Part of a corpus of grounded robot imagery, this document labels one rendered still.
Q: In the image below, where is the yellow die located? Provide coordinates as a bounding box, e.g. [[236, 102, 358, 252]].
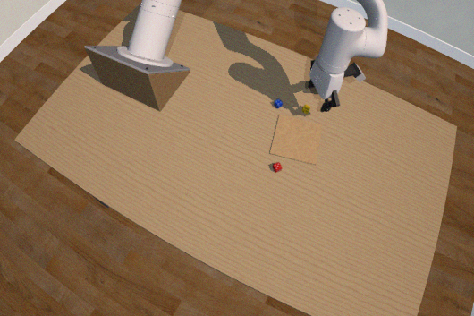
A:
[[302, 104, 310, 114]]

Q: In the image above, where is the blue die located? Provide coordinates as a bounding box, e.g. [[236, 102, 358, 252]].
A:
[[274, 99, 283, 109]]

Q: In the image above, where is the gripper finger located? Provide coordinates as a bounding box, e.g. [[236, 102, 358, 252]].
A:
[[309, 60, 315, 88], [320, 90, 340, 112]]

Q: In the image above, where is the tan square mat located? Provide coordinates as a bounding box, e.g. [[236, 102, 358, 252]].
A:
[[270, 115, 322, 165]]

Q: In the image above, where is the red die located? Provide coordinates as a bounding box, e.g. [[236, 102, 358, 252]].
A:
[[273, 163, 282, 173]]

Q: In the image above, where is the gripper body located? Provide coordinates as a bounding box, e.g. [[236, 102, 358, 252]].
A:
[[309, 58, 344, 99]]

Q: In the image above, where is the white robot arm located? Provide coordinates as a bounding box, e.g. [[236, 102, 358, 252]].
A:
[[117, 0, 388, 82]]

